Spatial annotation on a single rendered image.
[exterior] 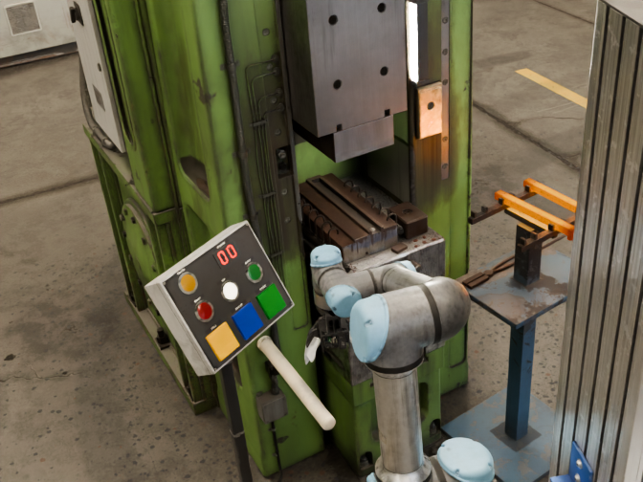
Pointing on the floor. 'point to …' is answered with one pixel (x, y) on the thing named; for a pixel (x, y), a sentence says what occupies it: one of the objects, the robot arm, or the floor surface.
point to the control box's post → (235, 422)
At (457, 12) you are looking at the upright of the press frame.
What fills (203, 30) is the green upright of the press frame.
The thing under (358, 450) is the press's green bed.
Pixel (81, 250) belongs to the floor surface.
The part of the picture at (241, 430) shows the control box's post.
